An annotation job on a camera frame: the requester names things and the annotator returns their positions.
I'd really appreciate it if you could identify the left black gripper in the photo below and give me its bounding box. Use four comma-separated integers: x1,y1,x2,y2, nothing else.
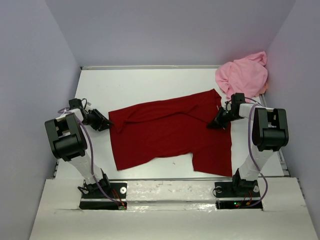
78,108,113,132

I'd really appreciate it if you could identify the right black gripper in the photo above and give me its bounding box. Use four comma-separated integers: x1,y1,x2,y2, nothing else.
207,106,244,129

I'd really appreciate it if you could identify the red t shirt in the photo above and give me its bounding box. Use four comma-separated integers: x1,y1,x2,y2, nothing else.
108,89,233,177

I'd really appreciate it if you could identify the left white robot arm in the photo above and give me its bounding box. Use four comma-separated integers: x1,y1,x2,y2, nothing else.
44,98,113,198

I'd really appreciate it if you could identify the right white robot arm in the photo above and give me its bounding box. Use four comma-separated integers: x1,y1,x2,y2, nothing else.
207,93,289,198

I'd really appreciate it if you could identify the pink t shirt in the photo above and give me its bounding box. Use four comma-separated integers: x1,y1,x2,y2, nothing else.
215,51,268,99

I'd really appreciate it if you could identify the metal rail at front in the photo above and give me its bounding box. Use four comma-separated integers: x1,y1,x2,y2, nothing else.
109,176,232,182

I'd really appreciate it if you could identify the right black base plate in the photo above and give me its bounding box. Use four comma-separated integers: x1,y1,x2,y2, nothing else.
212,181,263,210

